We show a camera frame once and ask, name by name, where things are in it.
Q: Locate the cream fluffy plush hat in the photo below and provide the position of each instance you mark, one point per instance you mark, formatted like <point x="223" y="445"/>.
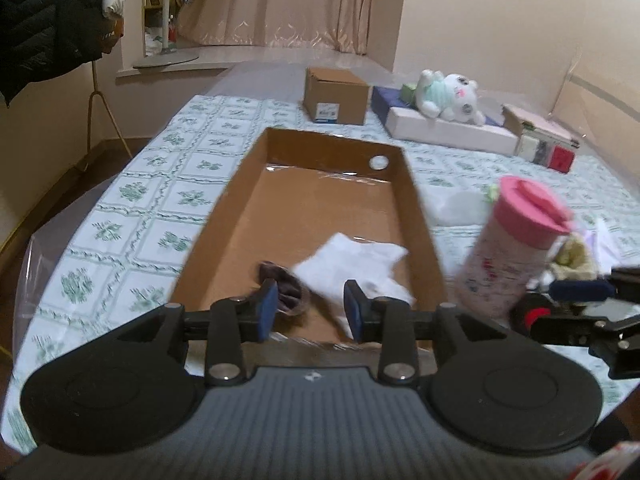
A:
<point x="573" y="261"/>

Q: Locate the small closed cardboard box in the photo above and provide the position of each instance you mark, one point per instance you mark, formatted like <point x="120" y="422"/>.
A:
<point x="334" y="96"/>

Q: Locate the open cardboard tray box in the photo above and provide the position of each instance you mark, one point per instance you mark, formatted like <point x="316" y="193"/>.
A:
<point x="292" y="191"/>

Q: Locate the black puffer jacket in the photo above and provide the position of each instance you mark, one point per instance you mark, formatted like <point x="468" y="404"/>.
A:
<point x="45" y="39"/>

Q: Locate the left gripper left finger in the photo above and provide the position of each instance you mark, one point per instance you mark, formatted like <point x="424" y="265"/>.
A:
<point x="142" y="381"/>

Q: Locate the stack of books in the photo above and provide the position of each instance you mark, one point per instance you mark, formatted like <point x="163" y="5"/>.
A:
<point x="540" y="141"/>

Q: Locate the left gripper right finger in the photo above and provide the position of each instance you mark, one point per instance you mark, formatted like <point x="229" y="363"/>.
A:
<point x="489" y="386"/>

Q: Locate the clear plastic bag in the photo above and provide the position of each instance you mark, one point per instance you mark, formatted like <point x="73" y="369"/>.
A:
<point x="457" y="208"/>

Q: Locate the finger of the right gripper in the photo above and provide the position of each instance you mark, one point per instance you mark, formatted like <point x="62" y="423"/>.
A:
<point x="561" y="330"/>
<point x="581" y="291"/>

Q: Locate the purple velvet scrunchie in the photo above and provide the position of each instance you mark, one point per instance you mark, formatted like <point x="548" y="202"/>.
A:
<point x="293" y="295"/>

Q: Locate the green cloth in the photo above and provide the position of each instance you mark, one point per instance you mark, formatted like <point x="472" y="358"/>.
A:
<point x="492" y="193"/>

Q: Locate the purple tissue pack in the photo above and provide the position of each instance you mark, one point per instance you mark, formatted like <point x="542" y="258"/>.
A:
<point x="605" y="251"/>

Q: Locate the bookshelf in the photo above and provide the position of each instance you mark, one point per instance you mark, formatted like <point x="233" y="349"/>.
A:
<point x="152" y="26"/>

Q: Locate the beige curtain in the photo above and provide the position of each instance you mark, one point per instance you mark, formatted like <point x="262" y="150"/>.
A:
<point x="341" y="25"/>

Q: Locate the pink lidded tumbler cup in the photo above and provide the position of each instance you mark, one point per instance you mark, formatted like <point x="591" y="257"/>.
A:
<point x="512" y="248"/>

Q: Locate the white bunny plush toy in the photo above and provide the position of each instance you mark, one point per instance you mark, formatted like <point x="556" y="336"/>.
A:
<point x="452" y="98"/>

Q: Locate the white flat box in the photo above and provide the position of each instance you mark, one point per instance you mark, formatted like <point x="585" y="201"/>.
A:
<point x="410" y="125"/>

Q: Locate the brass coat rack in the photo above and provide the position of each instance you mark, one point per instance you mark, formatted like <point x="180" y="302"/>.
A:
<point x="98" y="95"/>

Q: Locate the blue flat box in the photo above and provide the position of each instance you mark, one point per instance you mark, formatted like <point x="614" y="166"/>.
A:
<point x="383" y="99"/>

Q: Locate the floor fan stand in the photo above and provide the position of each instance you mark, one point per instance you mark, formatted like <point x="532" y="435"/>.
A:
<point x="168" y="56"/>

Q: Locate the white cloth socks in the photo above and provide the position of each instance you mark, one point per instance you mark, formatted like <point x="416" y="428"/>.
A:
<point x="370" y="264"/>

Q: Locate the black red round pad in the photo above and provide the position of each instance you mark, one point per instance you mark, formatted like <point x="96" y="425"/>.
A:
<point x="528" y="308"/>

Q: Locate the floral green tablecloth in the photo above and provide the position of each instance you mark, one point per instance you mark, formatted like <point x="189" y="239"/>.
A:
<point x="126" y="256"/>

